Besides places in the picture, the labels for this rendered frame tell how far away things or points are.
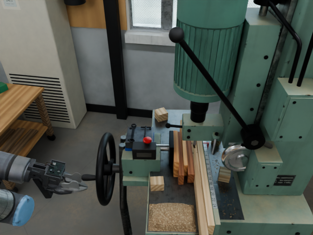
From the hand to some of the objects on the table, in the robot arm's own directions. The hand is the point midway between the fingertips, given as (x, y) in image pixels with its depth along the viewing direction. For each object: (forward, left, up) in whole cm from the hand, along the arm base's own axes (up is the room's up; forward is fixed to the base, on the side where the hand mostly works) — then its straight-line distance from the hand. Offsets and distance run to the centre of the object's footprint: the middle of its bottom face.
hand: (83, 188), depth 100 cm
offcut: (+34, -27, +6) cm, 44 cm away
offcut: (-3, -28, +6) cm, 28 cm away
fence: (+11, -44, +5) cm, 46 cm away
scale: (+11, -44, +11) cm, 47 cm away
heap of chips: (-14, -33, +6) cm, 36 cm away
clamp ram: (+10, -29, +6) cm, 31 cm away
